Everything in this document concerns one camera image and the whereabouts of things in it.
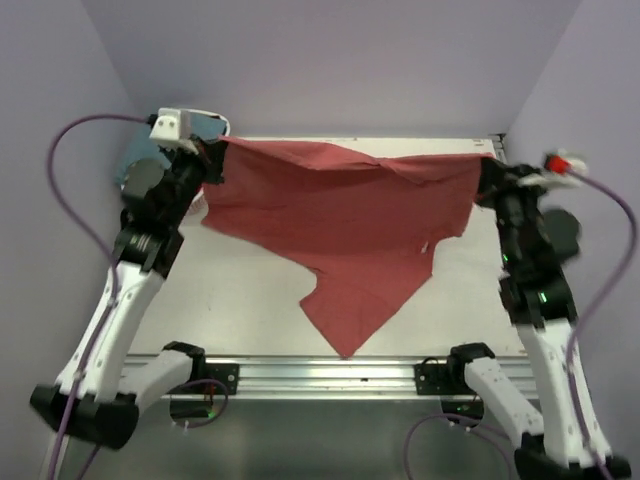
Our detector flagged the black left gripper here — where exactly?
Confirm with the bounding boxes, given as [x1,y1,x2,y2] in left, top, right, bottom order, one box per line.
[158,132,226,226]

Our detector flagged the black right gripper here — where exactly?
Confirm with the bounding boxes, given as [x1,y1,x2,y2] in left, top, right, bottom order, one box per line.
[472,155,553,266]

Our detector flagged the salmon pink t shirt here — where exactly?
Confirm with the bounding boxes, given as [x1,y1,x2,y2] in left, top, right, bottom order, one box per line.
[204,137,481,357]

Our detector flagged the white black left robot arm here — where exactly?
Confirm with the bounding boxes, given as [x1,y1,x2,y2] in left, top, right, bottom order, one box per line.
[30,136,227,450]

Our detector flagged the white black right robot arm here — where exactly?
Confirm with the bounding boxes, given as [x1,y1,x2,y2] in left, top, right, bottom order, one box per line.
[445,154,632,479]

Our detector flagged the white perforated laundry basket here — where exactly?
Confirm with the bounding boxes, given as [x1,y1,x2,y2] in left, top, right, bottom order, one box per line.
[116,108,230,224]

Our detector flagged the teal t shirt in basket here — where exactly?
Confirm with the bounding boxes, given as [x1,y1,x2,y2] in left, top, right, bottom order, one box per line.
[114,109,231,186]

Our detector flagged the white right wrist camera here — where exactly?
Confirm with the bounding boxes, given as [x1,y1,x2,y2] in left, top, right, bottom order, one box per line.
[516,149,589,190]

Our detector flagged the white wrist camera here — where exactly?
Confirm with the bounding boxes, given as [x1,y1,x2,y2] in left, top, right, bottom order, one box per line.
[149,108,191,149]
[516,149,589,190]

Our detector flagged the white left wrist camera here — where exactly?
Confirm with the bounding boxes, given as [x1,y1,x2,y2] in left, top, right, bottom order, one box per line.
[149,108,191,149]

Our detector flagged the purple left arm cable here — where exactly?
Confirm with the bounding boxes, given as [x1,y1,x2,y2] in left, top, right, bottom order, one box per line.
[47,114,151,480]

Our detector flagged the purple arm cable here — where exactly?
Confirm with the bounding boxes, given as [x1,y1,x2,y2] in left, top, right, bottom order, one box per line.
[564,172,636,480]
[47,114,151,480]

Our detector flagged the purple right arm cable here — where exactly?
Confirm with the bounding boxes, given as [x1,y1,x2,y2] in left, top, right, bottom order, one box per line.
[564,172,636,480]

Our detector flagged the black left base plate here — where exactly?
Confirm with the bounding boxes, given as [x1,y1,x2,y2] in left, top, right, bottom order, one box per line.
[187,362,240,395]

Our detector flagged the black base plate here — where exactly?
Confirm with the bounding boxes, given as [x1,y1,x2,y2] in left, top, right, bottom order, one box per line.
[413,357,474,396]
[187,362,240,395]

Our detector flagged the purple left floor cable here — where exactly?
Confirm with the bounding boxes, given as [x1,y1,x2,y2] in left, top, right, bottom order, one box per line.
[169,378,230,429]

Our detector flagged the purple floor cable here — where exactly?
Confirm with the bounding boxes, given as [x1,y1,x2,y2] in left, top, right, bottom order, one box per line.
[169,378,230,429]
[404,413,516,480]

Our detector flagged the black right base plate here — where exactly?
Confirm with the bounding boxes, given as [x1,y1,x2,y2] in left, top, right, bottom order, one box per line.
[413,357,474,396]

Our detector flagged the aluminium mounting rail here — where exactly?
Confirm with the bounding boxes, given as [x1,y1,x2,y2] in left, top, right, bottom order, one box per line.
[206,356,446,400]

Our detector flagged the purple right floor cable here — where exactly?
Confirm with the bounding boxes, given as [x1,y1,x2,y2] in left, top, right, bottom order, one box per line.
[404,413,516,480]

